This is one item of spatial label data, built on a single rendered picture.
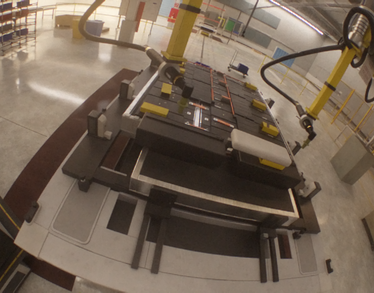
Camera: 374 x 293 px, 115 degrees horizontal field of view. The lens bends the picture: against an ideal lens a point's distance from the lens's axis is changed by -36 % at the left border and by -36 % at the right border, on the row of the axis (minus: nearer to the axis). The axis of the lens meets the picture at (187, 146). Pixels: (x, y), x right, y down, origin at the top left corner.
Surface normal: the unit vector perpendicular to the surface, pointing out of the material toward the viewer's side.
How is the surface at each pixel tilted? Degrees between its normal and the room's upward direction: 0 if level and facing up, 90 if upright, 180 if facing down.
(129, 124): 90
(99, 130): 90
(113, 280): 0
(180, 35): 90
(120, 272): 0
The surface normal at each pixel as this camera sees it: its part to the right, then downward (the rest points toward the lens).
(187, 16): 0.46, 0.69
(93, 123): -0.10, 0.64
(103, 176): 0.31, -0.71
